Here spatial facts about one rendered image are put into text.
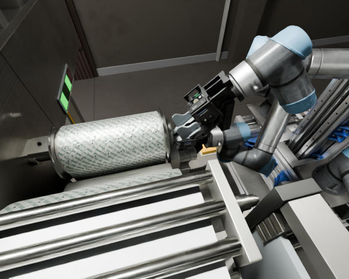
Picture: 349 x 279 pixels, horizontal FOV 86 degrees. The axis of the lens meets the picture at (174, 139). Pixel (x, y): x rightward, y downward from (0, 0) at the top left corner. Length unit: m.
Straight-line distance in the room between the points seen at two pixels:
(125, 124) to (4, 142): 0.24
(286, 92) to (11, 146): 0.61
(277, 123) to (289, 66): 0.34
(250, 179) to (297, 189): 1.47
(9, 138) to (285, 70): 0.59
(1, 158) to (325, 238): 0.52
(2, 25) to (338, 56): 0.83
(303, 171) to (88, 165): 0.98
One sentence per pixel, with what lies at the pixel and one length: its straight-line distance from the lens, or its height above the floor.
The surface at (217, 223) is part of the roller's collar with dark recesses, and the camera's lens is 0.29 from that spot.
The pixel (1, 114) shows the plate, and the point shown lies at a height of 1.37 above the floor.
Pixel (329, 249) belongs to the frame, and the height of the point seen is 1.44.
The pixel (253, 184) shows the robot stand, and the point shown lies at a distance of 1.71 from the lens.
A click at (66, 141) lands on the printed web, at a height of 1.31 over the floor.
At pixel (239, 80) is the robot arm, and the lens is 0.44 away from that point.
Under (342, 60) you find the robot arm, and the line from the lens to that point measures 0.66.
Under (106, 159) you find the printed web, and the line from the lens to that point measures 0.47.
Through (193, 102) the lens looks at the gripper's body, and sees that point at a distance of 0.46.
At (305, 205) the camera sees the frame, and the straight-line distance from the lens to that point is 0.25.
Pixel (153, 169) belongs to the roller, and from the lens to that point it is 0.47.
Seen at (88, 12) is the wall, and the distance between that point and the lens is 2.98.
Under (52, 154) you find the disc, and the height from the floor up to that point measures 1.30.
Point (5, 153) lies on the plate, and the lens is 0.51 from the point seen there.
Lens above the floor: 1.63
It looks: 51 degrees down
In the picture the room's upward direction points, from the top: straight up
